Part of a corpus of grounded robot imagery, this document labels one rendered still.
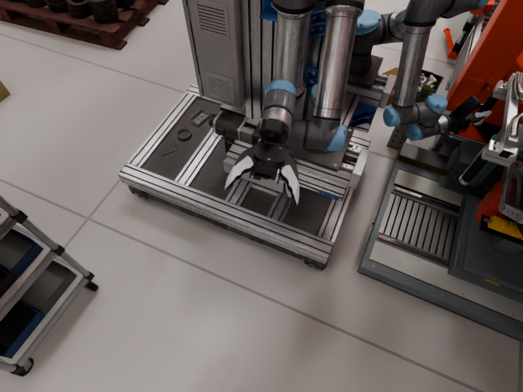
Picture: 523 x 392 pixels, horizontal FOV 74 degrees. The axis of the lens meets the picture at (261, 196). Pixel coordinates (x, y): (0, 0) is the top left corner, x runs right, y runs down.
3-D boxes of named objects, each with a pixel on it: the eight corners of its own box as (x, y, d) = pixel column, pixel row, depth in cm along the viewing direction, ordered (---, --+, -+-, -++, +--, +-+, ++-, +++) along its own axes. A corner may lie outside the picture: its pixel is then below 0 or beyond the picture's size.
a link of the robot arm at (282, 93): (296, 103, 96) (299, 78, 88) (291, 133, 90) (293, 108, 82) (268, 100, 96) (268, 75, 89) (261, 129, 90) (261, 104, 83)
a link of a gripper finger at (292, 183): (303, 211, 77) (283, 178, 81) (310, 197, 72) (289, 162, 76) (291, 215, 76) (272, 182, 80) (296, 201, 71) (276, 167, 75)
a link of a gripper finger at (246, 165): (225, 201, 76) (255, 179, 80) (226, 186, 71) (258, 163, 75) (215, 191, 77) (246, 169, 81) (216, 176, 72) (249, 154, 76)
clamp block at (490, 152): (508, 167, 118) (518, 158, 113) (480, 159, 120) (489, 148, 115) (510, 157, 120) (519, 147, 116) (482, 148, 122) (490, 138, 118)
